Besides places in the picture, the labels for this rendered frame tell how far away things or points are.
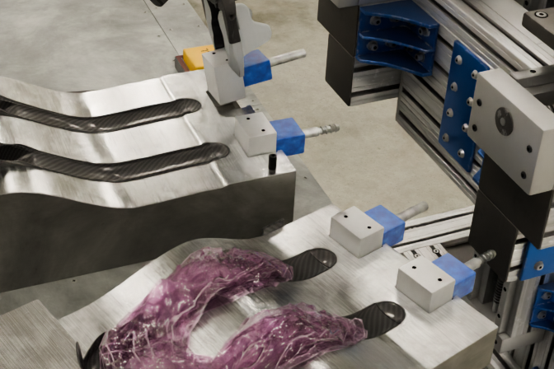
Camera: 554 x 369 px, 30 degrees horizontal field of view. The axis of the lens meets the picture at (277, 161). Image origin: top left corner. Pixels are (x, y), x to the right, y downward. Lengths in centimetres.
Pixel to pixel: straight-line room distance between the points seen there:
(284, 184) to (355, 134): 171
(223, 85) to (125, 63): 33
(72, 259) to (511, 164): 51
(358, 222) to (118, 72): 57
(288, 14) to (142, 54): 194
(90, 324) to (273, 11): 260
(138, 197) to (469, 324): 39
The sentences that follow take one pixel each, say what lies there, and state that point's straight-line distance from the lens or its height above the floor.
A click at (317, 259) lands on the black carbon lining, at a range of 116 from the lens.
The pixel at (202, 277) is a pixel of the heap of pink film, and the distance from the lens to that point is 102.
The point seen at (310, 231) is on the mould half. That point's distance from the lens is 119.
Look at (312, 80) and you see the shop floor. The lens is 316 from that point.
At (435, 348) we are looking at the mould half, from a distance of 107.
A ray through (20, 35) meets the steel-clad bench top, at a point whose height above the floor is 80.
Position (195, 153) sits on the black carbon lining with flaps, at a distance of 126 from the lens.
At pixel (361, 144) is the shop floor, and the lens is 288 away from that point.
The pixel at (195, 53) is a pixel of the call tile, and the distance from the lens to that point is 156.
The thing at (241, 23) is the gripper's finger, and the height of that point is 101.
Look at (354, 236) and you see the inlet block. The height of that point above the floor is 88.
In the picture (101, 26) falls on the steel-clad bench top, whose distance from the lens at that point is 172.
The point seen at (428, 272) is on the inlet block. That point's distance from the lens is 111.
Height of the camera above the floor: 160
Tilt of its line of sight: 35 degrees down
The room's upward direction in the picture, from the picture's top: 3 degrees clockwise
